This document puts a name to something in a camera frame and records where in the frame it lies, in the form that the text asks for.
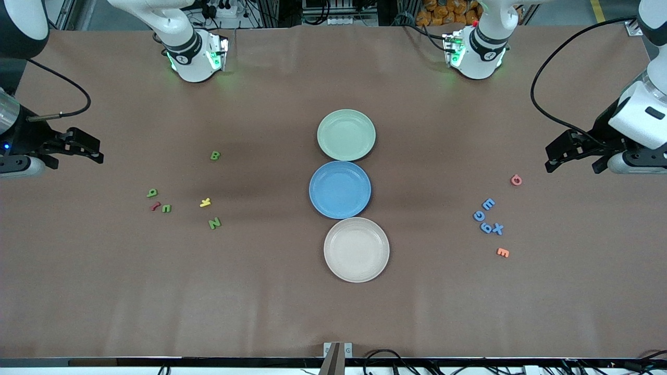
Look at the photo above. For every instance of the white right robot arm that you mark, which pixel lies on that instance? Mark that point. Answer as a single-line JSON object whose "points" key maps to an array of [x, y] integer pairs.
{"points": [[190, 52]]}

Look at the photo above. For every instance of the brown table cover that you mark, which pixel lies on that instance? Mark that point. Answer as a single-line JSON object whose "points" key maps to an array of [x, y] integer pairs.
{"points": [[104, 291]]}

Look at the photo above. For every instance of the white power strip with plugs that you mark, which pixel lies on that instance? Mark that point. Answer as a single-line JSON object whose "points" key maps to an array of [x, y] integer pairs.
{"points": [[226, 10]]}

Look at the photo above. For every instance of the blue plate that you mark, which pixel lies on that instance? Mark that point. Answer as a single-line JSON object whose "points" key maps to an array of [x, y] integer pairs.
{"points": [[340, 189]]}

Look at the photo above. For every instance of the beige plate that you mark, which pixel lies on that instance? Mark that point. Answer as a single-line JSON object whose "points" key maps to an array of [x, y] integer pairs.
{"points": [[356, 250]]}

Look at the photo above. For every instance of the grey metal bracket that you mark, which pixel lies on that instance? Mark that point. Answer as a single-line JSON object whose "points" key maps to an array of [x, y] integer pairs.
{"points": [[348, 350]]}

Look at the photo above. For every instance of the pile of orange fruit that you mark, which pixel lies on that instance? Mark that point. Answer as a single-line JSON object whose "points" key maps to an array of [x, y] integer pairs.
{"points": [[443, 13]]}

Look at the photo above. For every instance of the orange foam letter E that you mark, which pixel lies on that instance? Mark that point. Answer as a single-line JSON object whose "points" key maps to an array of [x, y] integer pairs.
{"points": [[503, 252]]}

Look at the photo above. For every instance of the yellow foam letter K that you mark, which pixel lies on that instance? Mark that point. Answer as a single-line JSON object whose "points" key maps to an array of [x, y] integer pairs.
{"points": [[205, 202]]}

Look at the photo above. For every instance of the blue foam lowercase g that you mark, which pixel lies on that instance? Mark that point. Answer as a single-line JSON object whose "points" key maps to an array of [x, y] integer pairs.
{"points": [[486, 227]]}

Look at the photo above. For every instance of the red foam letter G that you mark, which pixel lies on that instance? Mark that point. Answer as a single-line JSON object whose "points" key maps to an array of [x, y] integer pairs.
{"points": [[516, 180]]}

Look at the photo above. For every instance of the green foam letter N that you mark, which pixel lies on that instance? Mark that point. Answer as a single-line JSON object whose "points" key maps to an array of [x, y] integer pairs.
{"points": [[214, 223]]}

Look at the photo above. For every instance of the pale green plate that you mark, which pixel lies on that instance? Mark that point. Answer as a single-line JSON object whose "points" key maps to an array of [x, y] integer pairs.
{"points": [[346, 135]]}

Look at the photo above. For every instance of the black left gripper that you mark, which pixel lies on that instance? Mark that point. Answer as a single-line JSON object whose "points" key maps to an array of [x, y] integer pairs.
{"points": [[600, 133]]}

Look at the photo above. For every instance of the brown post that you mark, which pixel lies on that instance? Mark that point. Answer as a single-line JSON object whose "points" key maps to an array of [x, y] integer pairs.
{"points": [[333, 362]]}

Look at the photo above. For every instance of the blue foam capital G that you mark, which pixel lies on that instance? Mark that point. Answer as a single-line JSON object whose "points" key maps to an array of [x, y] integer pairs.
{"points": [[479, 215]]}

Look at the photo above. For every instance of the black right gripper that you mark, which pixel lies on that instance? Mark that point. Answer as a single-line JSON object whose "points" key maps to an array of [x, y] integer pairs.
{"points": [[27, 136]]}

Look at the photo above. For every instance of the blue foam letter E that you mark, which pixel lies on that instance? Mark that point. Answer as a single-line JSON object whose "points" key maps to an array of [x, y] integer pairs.
{"points": [[488, 203]]}

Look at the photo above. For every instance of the blue foam letter X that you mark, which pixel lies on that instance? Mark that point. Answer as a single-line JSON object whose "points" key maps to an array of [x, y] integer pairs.
{"points": [[498, 228]]}

